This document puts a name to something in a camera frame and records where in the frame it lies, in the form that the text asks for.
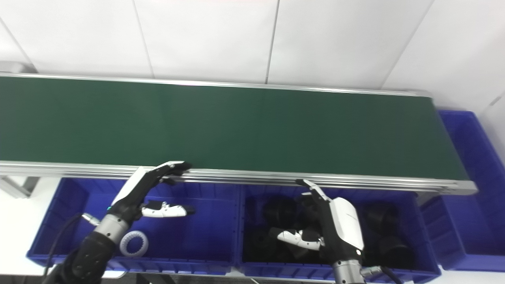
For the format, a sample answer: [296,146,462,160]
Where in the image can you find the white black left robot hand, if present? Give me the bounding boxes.
[107,161,196,224]

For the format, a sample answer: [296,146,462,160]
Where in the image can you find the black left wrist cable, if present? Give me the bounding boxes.
[41,213,99,284]

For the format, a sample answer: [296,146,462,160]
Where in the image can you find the white ring part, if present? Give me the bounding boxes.
[120,231,149,258]

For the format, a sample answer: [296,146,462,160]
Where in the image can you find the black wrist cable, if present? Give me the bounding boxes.
[361,265,403,284]
[41,213,99,284]

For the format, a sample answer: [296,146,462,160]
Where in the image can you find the black cylinder part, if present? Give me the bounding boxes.
[298,195,322,222]
[378,236,415,269]
[262,196,298,227]
[365,203,399,234]

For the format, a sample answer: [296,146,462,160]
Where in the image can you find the blue bin at conveyor end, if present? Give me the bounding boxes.
[420,110,505,272]

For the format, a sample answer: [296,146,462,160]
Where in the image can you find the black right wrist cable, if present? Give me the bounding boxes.
[361,265,403,284]

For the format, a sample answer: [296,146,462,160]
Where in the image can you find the blue bin with black parts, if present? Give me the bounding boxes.
[237,185,441,284]

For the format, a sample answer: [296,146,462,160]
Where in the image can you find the green conveyor belt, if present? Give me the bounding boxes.
[0,72,479,196]
[0,76,469,181]

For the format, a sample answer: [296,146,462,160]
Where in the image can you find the aluminium conveyor leg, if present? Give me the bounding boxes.
[0,176,40,198]

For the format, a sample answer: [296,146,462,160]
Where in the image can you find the blue bin for white parts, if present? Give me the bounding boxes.
[27,177,242,275]

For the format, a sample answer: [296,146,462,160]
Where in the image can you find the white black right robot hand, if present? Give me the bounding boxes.
[276,179,365,264]

